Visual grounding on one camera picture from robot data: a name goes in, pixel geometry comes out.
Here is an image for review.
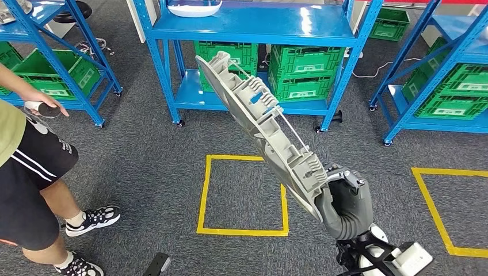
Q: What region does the white floor cable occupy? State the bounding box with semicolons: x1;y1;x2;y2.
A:
352;57;422;79

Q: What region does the blue metal shelf rack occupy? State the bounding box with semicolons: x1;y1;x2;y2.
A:
369;0;488;147
129;0;384;133
0;0;124;128

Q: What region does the white plastic panel part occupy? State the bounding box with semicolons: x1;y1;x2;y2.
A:
167;0;223;18

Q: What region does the white black handheld controller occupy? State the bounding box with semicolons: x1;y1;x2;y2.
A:
24;101;62;119

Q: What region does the black right camera bracket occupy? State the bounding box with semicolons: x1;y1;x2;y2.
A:
335;232;401;276

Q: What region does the person's left hand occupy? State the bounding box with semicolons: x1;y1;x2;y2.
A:
22;90;71;118

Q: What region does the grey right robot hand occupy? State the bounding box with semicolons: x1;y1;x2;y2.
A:
314;164;375;226

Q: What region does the black stool chrome base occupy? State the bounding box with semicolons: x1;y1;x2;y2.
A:
53;0;115;57

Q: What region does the black camera bracket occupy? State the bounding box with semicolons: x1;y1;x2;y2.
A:
143;252;171;276
335;232;401;276

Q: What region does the person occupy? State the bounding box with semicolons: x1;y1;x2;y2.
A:
0;63;122;276

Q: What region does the silver metal part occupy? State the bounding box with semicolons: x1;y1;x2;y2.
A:
0;0;34;25

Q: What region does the yellow floor tape square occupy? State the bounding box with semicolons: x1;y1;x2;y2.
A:
411;167;488;259
196;154;289;237

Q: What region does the silver plastic wheel cover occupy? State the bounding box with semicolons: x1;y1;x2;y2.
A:
195;50;329;223

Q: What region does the black left camera bracket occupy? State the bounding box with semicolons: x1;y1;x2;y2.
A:
143;252;171;276

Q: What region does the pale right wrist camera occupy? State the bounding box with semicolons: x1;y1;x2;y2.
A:
392;241;434;276

